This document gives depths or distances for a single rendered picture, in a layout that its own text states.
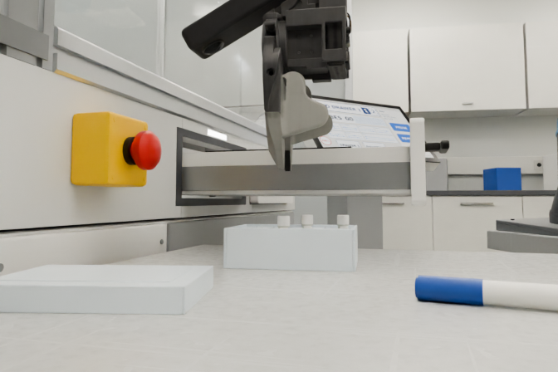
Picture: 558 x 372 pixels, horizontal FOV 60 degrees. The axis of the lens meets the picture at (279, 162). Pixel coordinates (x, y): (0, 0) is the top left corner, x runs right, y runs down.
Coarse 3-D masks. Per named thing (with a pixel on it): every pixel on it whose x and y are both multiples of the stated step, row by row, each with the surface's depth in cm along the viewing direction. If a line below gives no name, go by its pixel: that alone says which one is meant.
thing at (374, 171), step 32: (192, 160) 70; (224, 160) 69; (256, 160) 67; (320, 160) 65; (352, 160) 64; (384, 160) 63; (192, 192) 70; (224, 192) 68; (256, 192) 67; (288, 192) 66; (320, 192) 65; (352, 192) 63; (384, 192) 62
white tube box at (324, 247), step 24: (240, 240) 46; (264, 240) 45; (288, 240) 45; (312, 240) 44; (336, 240) 44; (240, 264) 46; (264, 264) 45; (288, 264) 45; (312, 264) 44; (336, 264) 44
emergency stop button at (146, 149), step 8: (136, 136) 48; (144, 136) 48; (152, 136) 49; (136, 144) 47; (144, 144) 47; (152, 144) 48; (160, 144) 50; (136, 152) 47; (144, 152) 47; (152, 152) 48; (160, 152) 50; (136, 160) 48; (144, 160) 48; (152, 160) 48; (144, 168) 48; (152, 168) 49
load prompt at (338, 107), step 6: (324, 102) 170; (330, 102) 172; (330, 108) 169; (336, 108) 171; (342, 108) 173; (348, 108) 174; (354, 108) 176; (360, 108) 178; (366, 108) 180; (372, 108) 181; (360, 114) 175; (366, 114) 176; (372, 114) 178; (378, 114) 180
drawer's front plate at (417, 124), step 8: (416, 120) 60; (416, 128) 60; (416, 136) 60; (416, 144) 60; (424, 144) 60; (416, 152) 60; (424, 152) 60; (416, 160) 60; (424, 160) 60; (416, 168) 60; (424, 168) 59; (416, 176) 60; (424, 176) 59; (416, 184) 59; (424, 184) 59; (416, 192) 59; (424, 192) 59; (416, 200) 59; (424, 200) 59
